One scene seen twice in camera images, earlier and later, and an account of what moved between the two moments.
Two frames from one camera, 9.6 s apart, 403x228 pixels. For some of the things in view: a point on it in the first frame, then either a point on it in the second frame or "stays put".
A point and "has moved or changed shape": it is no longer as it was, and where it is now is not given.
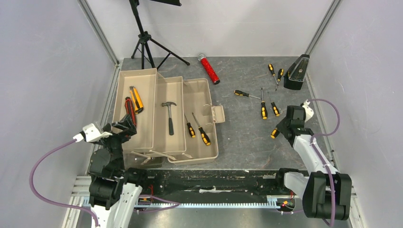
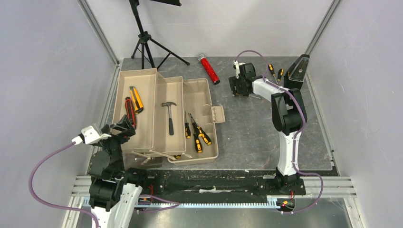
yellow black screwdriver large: [204, 136] stays put
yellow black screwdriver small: [192, 133] has moved or changed shape
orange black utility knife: [137, 103] stays put
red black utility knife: [129, 109] stays put
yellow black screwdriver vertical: [263, 108] → [197, 142]
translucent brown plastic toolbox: [175, 121] stays put
